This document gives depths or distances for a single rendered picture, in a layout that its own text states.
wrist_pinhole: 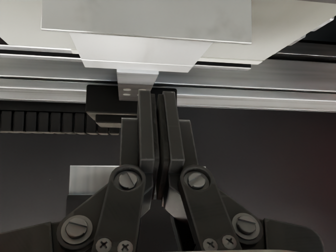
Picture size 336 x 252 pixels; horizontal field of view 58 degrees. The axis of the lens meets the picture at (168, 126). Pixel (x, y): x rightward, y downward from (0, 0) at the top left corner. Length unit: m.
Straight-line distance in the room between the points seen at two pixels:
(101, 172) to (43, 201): 0.54
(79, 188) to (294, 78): 0.40
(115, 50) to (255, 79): 0.33
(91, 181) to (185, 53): 0.11
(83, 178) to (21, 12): 0.12
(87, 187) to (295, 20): 0.17
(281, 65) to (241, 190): 0.37
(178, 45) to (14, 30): 0.10
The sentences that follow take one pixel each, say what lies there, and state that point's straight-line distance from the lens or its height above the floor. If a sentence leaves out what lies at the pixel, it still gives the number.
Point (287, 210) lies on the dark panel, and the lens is 0.85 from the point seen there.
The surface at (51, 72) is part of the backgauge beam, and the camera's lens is 0.47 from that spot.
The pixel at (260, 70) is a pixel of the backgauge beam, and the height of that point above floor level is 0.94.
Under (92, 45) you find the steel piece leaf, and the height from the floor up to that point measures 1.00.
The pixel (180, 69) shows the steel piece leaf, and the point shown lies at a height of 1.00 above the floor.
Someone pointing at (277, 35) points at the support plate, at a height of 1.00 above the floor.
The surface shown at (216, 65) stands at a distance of 0.25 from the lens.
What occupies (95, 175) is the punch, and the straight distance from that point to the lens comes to 0.23.
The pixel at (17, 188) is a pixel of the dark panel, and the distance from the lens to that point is 0.77.
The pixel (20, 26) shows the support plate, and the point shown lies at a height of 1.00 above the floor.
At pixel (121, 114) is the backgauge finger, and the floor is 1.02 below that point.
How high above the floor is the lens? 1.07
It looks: 4 degrees down
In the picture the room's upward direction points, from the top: 179 degrees counter-clockwise
